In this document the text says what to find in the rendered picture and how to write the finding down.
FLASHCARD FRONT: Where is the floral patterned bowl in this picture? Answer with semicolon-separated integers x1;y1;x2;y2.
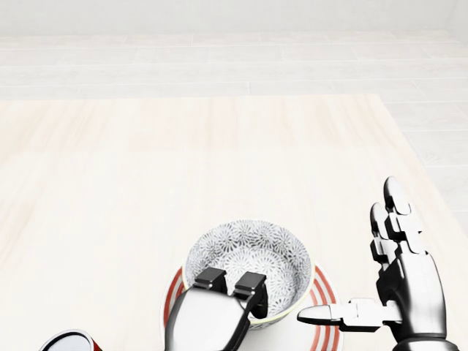
181;218;316;330

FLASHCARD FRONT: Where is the red tin with white top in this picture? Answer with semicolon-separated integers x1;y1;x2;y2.
38;329;106;351

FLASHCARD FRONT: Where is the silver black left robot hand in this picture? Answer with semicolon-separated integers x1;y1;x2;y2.
164;266;269;351

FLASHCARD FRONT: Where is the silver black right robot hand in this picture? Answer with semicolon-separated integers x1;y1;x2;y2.
296;175;448;344

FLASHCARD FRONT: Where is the white plate with red rings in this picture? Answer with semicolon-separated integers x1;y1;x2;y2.
162;261;344;351

